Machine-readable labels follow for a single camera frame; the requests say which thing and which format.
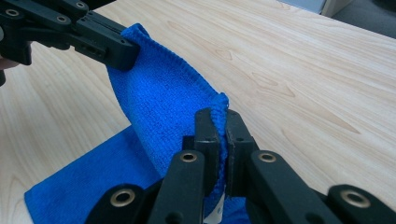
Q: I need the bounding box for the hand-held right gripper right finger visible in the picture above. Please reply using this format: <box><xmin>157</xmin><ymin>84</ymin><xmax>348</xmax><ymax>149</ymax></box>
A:
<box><xmin>225</xmin><ymin>109</ymin><xmax>260</xmax><ymax>198</ymax></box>

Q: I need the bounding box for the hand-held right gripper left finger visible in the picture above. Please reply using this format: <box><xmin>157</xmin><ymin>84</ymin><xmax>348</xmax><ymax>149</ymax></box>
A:
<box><xmin>182</xmin><ymin>107</ymin><xmax>221</xmax><ymax>198</ymax></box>

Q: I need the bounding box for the blue cloth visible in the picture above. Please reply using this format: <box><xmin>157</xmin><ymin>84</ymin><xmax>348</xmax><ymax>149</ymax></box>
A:
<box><xmin>23</xmin><ymin>22</ymin><xmax>251</xmax><ymax>224</ymax></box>

